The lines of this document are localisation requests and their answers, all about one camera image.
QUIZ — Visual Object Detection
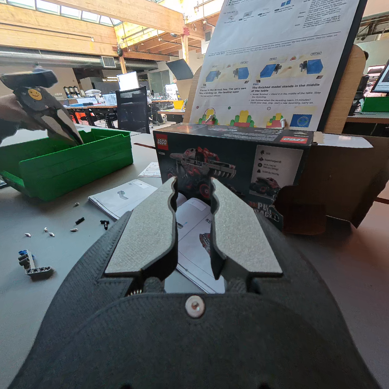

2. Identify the black curved panel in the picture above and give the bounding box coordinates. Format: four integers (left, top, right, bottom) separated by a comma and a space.
166, 59, 194, 81

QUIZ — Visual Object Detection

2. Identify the green plastic bin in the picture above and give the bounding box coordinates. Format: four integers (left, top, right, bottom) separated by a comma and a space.
0, 128, 134, 202
361, 97, 389, 113

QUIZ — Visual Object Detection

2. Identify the person's left forearm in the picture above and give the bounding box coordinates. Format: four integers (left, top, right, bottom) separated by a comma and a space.
0, 120, 19, 144

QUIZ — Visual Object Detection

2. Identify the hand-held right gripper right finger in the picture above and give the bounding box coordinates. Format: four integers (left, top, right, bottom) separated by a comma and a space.
209, 177, 284, 289

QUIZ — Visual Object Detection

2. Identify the grey desk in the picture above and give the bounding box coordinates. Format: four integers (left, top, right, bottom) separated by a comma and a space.
346, 112, 389, 124

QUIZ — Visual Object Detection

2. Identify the black lego set box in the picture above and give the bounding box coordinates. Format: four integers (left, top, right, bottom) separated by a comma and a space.
153, 123, 314, 233

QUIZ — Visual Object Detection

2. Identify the black framed marker sign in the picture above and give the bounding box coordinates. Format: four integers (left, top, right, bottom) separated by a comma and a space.
371, 59, 389, 93

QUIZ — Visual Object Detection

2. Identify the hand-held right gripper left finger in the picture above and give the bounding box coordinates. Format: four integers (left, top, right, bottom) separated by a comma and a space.
104, 177, 179, 284

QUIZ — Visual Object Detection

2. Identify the white instruction poster board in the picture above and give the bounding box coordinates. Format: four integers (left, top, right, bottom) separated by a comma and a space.
190, 0, 368, 129

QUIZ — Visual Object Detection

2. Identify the black mesh office chair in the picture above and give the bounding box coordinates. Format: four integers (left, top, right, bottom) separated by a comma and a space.
115, 86, 151, 134

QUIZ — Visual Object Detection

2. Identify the long wooden desk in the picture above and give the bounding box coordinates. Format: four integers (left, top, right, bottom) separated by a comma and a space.
65, 103, 117, 126

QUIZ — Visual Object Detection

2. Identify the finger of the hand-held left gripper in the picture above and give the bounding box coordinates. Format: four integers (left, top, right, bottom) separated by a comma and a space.
56, 109, 84, 145
40, 116, 76, 145

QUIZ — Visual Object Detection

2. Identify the computer monitor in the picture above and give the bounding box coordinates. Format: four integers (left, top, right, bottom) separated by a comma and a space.
117, 71, 140, 92

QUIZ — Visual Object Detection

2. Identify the closed instruction booklet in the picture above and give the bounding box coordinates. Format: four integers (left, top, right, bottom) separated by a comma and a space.
88, 179, 158, 221

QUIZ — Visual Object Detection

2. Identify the silver ventilation duct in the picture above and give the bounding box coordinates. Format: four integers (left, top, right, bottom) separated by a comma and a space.
0, 50, 158, 70

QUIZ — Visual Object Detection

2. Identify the person's left hand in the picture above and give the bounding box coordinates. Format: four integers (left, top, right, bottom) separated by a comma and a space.
0, 94, 43, 130

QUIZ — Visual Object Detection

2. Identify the lego sticker sheet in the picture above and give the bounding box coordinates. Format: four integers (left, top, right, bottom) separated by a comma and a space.
138, 162, 161, 178

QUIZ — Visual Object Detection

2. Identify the brown cardboard box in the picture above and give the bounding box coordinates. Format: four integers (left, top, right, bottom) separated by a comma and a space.
275, 132, 389, 236

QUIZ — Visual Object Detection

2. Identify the open instruction booklet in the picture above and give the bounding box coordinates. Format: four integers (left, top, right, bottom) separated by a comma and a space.
175, 191, 227, 294

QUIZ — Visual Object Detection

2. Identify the grey angled lego beam assembly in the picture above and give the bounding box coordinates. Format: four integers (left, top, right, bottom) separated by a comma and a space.
18, 249, 53, 275

